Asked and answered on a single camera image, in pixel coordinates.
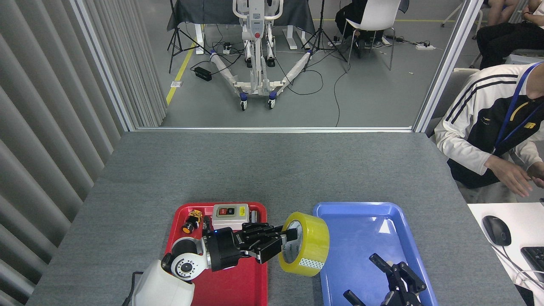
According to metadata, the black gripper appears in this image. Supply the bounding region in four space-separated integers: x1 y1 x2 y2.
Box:
206 221 298 273
343 253 428 306

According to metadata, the yellow tape roll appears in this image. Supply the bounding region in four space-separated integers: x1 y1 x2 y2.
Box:
278 211 330 277

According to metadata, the person's right hand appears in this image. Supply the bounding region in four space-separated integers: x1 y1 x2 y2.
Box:
488 156 534 198

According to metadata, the person's left hand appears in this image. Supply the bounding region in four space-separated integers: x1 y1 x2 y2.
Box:
526 161 544 189

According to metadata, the blue plastic tray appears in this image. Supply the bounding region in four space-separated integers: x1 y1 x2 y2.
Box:
313 201 439 306

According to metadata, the red plastic tray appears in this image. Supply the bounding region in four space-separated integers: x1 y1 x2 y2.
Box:
164 202 268 306

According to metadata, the orange push button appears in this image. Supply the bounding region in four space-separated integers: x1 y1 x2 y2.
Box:
182 209 204 235

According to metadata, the black computer mouse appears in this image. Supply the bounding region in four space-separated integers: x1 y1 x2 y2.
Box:
482 215 512 247

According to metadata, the black keyboard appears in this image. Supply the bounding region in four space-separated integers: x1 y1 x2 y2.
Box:
521 246 544 283

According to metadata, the white desk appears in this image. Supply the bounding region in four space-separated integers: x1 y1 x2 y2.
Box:
467 201 544 306

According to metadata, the white stand on wheels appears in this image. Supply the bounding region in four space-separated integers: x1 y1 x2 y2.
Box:
210 0 317 111

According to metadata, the black tripod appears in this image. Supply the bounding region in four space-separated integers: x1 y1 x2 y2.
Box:
167 0 211 74
301 0 350 73

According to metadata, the grey chair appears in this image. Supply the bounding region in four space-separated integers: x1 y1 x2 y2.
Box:
426 67 482 137

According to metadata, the table with black cloth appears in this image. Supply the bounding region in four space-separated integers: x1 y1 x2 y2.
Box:
167 0 316 56

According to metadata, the person on white chair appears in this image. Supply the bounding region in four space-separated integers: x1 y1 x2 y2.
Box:
334 0 411 59

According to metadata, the white chair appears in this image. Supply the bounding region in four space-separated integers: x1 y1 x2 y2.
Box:
342 0 402 71

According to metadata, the person in black trousers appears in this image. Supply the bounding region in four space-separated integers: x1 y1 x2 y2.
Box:
476 0 544 68

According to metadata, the white switch box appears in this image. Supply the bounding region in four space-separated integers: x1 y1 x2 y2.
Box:
212 203 250 231

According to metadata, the silver rail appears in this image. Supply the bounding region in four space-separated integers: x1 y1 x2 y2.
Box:
135 126 414 133

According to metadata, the grey mouse cable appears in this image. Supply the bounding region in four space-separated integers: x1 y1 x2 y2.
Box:
493 244 544 292

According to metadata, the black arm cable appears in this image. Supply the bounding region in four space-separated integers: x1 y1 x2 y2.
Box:
122 271 144 306

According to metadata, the black looped floor cable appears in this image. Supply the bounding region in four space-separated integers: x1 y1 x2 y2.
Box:
275 51 325 96

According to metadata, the blue lanyard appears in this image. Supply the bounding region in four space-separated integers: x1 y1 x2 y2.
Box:
492 62 544 154

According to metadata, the silver post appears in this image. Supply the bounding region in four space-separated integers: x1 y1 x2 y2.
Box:
69 0 137 133
411 0 486 133

